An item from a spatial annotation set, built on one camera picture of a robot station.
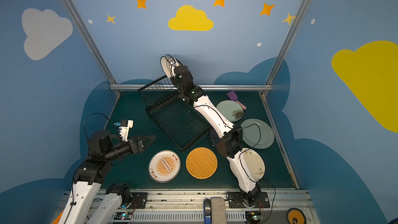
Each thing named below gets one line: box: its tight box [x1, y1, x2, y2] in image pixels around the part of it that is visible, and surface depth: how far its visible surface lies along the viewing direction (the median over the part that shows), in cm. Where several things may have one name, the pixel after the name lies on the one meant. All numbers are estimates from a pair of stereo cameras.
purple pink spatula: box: [225, 90, 248, 111], surface depth 121 cm
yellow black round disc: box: [286, 207, 307, 224], surface depth 73 cm
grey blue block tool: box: [203, 196, 227, 224], surface depth 70 cm
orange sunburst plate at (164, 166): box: [148, 149, 182, 184], surface depth 86 cm
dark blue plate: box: [208, 125, 221, 148], surface depth 97 cm
